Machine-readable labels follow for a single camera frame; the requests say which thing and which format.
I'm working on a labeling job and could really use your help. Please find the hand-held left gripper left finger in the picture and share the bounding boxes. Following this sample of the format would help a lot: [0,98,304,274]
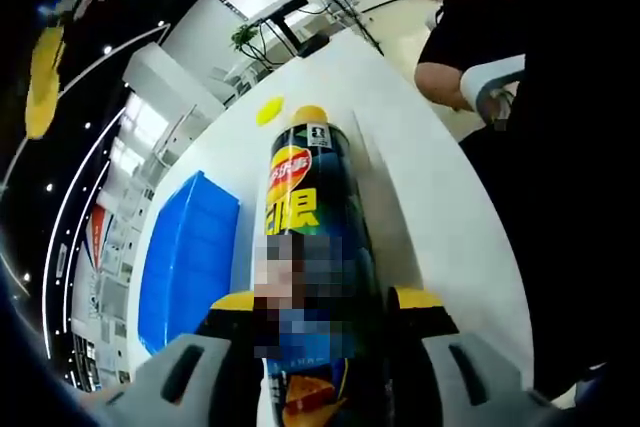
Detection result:
[101,290,266,427]

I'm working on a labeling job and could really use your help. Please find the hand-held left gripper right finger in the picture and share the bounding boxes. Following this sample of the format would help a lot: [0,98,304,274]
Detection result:
[383,285,556,427]

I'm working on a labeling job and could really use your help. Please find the blue plastic box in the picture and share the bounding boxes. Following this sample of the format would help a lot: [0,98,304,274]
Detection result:
[138,170,242,354]

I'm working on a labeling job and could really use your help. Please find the yellow container lid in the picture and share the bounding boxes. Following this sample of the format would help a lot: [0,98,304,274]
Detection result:
[254,95,286,126]

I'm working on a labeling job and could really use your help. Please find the black chip container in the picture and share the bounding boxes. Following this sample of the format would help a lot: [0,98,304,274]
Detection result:
[252,105,397,427]

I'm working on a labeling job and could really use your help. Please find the white cabinet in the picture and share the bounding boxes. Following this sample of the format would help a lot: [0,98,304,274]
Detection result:
[122,41,211,121]

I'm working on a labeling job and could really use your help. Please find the group of white shelving racks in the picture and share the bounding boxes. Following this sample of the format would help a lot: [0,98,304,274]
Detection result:
[69,96,166,393]

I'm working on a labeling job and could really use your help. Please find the person's black clothed torso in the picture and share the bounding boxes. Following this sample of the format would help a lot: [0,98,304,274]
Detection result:
[459,46,640,398]

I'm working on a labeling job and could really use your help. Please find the green potted plant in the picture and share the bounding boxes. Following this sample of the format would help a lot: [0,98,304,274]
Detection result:
[230,21,281,68]

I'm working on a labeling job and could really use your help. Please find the white chair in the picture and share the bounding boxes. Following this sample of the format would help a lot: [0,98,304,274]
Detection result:
[459,53,527,123]

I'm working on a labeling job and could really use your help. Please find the red and blue wall poster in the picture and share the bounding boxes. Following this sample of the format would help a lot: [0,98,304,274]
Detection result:
[87,206,109,273]

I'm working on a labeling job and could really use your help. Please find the black frame desk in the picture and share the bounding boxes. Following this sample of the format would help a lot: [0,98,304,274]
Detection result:
[249,0,357,61]

